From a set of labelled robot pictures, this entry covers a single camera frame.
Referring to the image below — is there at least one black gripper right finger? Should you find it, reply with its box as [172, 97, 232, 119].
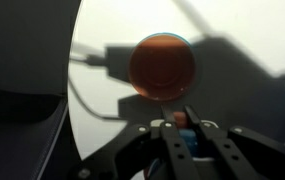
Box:
[183, 104, 285, 180]

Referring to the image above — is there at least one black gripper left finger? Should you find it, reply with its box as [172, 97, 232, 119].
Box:
[68, 104, 200, 180]

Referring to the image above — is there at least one orange toy saucer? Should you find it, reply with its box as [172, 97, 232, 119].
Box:
[127, 32, 197, 102]

